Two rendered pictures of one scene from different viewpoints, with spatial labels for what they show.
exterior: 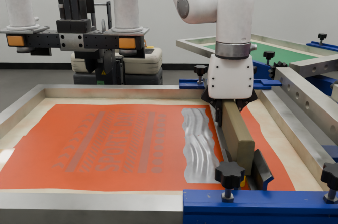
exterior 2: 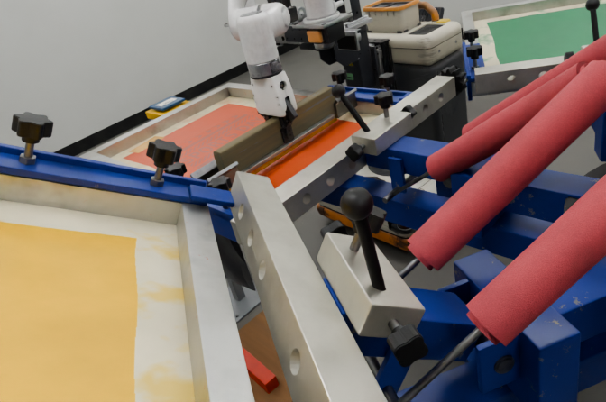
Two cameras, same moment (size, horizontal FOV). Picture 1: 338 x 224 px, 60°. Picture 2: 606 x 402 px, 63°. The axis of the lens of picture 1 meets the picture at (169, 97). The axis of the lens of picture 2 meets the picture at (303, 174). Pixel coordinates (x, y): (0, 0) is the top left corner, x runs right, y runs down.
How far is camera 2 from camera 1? 1.02 m
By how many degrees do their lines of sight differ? 45
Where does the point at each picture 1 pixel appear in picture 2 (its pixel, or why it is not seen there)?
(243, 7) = (244, 31)
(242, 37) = (253, 59)
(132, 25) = (317, 15)
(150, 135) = not seen: hidden behind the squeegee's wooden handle
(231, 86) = (265, 104)
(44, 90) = (227, 88)
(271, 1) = not seen: outside the picture
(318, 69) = (521, 78)
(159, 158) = not seen: hidden behind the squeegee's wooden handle
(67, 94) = (242, 94)
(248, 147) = (218, 158)
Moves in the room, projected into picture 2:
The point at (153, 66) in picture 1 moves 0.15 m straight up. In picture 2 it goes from (425, 53) to (420, 17)
